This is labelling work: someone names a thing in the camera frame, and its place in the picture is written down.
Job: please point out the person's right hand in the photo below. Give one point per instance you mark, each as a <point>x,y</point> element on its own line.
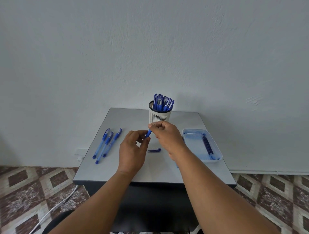
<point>170,141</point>

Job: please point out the person's left hand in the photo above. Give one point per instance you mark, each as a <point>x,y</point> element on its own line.
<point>131,156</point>

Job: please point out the person's left thumb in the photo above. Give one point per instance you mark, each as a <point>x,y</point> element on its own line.
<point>146,142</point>

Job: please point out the person's right thumb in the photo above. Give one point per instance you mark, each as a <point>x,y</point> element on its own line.
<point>155,133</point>

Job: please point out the person's right forearm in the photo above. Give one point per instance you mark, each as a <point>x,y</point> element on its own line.
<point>217,197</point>

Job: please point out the person's left forearm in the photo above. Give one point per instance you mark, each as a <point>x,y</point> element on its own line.
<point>103,205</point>

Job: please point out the blue pen cap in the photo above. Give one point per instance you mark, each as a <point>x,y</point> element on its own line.
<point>154,150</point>

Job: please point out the white slotted pen holder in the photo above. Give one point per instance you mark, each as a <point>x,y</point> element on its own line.
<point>159,117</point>

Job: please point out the bunch of blue pens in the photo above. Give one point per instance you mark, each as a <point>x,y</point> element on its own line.
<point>162,102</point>

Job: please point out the blue capped pen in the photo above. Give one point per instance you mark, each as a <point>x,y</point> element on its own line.
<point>101,143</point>
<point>112,142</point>
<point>104,148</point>

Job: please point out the light blue plastic tray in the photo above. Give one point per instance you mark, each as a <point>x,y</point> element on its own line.
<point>195,144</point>

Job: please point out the grey table with black base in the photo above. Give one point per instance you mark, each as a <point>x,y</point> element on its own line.
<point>108,168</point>

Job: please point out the dark blue pen refill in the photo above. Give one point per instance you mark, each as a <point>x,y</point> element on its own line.
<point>205,144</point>
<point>209,147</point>

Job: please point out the white wall socket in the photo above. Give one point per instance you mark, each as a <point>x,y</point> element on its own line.
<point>80,153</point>

